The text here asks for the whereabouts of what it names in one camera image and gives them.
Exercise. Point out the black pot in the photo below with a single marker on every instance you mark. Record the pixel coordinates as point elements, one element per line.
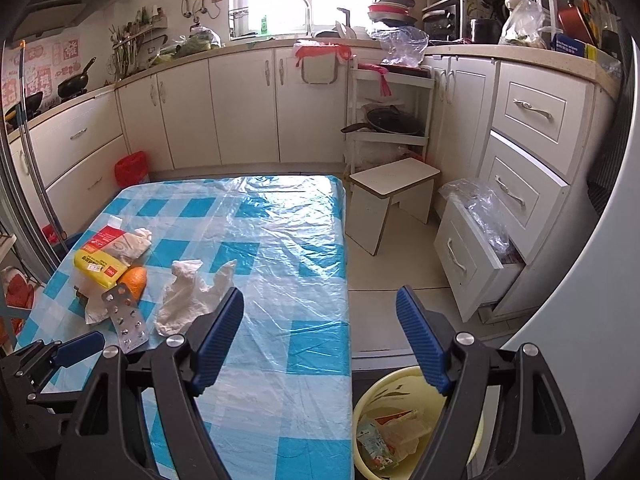
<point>484,30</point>

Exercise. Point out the white wooden stool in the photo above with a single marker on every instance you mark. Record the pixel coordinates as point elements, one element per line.
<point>390,180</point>

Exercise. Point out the red wall stickers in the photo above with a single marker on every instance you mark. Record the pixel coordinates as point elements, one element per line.
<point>40,70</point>

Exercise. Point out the red foil packet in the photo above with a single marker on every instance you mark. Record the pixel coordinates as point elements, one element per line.
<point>395,415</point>

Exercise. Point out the white wide drawer cabinet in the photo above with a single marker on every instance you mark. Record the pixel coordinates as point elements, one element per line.
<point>75,160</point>

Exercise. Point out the black toaster oven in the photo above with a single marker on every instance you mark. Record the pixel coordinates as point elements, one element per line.
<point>442,22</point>

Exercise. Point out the clear plastic bag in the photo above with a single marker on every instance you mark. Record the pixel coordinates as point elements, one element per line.
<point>402,45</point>

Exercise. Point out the clear plastic bags bundle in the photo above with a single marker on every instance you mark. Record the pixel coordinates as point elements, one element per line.
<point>480,215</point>

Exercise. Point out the grey range hood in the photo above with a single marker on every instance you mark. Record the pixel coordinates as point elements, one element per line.
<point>65,7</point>

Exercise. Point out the black wok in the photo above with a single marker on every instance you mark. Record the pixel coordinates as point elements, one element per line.
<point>75,86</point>

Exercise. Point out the black pan with lid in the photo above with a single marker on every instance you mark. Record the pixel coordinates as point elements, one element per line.
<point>392,122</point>

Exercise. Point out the bag of green vegetables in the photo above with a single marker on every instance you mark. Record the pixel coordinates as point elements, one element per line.
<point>195,42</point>

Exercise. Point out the open white drawer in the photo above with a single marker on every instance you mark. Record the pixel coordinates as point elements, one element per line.
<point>465,260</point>

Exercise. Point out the red pot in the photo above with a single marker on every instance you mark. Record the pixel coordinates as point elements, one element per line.
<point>577,22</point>

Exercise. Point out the red lined hanging bin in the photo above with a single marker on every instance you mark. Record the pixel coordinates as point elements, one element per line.
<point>322,65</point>

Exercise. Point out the yellow and red packet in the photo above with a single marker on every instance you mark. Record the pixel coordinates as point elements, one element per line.
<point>100,260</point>

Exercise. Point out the grey folded metal frame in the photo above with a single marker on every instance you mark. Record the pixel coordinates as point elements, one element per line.
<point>35,185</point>

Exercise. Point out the clear plastic sheet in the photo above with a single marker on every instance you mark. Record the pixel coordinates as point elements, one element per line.
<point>300,240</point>

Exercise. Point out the white plastic bag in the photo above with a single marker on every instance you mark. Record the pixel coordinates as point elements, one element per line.
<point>522,25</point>

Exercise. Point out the orange fruit piece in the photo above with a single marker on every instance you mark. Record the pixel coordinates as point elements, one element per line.
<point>135,282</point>

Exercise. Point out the white shelf rack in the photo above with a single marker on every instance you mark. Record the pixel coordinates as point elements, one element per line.
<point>385,142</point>

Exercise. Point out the pale yellow plastic bin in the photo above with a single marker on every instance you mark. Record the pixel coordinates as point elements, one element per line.
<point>370,390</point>

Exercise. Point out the white tissue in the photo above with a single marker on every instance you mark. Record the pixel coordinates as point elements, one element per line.
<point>187,300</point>

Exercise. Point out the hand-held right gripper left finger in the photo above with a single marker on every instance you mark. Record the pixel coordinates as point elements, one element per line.
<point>220,340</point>

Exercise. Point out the white door cabinet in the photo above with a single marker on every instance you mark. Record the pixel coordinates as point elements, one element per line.
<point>240,110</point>

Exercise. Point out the blue checked tablecloth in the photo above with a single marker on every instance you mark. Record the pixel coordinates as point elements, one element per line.
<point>280,350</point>

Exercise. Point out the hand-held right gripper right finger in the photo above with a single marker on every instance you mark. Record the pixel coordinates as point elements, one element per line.
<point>420,345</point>

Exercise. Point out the stack of bowls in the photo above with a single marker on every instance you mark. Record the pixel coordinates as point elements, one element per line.
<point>392,7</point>

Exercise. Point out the silver blister pack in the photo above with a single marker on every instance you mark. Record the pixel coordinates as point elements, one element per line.
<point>125,320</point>

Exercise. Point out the pole with orange cap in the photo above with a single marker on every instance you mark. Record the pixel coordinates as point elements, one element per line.
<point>22,80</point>

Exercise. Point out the white refrigerator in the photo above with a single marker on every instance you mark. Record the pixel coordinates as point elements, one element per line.
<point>575,360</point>

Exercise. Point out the white narrow drawer cabinet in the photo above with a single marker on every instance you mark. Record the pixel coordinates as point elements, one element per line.
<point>530,125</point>

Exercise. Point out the chrome faucet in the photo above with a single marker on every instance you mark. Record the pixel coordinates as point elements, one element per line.
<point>305,12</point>

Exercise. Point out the beige plastic bag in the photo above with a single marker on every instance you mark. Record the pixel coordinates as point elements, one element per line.
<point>405,435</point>

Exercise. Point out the red ribbon cloth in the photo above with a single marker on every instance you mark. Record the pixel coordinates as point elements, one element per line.
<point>382,80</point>

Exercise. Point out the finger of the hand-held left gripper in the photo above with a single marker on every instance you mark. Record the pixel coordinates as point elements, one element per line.
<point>75,352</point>

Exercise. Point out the red bag on floor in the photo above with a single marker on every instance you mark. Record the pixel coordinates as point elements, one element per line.
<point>131,167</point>

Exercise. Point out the red printed bag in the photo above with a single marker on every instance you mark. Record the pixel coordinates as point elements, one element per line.
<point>17,290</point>

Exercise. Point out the wall utensil rack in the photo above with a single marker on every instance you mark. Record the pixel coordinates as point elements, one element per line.
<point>137,35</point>

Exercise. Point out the green bottle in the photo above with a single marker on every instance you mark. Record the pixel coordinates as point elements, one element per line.
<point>264,24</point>

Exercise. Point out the green drink carton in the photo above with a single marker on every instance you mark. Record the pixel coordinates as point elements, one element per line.
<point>374,445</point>

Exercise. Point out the blue box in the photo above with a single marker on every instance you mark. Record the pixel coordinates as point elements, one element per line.
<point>572,46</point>

